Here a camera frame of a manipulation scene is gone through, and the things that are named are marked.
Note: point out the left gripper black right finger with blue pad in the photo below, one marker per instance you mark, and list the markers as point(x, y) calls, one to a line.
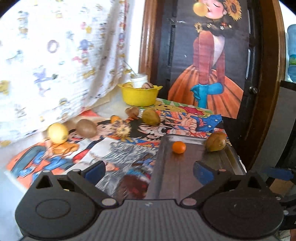
point(212, 181)

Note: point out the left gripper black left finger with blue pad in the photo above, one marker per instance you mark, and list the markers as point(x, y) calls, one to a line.
point(85, 181)

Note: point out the small orange fruit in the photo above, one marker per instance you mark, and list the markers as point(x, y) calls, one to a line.
point(178, 147)

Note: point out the brown oval fruit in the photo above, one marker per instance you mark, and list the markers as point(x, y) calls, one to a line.
point(86, 128)

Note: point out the yellow lemon fruit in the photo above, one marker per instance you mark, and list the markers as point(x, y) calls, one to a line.
point(57, 133)

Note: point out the small brown round fruit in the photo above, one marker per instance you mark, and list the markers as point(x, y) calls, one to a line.
point(114, 118)

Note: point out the striped brown fruit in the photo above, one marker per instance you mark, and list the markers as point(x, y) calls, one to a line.
point(132, 112)

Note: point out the green-brown fruit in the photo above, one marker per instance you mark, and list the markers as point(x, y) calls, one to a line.
point(150, 117)

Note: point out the metal baking tray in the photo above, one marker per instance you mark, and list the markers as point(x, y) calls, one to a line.
point(172, 176)

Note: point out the brown-green fruit on tray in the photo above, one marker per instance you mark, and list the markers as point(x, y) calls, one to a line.
point(216, 142)

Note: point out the grey haired character poster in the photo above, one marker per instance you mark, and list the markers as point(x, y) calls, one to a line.
point(129, 167)

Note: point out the two boys cartoon poster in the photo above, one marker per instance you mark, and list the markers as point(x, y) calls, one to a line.
point(45, 155)

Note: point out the anime fighters poster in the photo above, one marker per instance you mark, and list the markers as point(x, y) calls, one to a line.
point(199, 125)

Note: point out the winnie pooh poster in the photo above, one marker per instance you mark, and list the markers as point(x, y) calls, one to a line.
point(172, 106)

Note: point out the yellow plastic bowl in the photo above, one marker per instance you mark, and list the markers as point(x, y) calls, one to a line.
point(139, 97)

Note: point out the yellow fruit in bowl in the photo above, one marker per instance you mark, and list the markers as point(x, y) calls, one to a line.
point(128, 84)

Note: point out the striped fruit in bowl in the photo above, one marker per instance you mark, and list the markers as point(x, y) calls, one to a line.
point(147, 85)

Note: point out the white glass jar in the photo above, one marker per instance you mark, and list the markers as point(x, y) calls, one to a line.
point(138, 80)

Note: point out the girl bubblegum poster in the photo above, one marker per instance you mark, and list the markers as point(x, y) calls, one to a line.
point(210, 55)

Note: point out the white cartoon print cloth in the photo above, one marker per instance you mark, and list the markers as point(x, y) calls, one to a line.
point(58, 58)

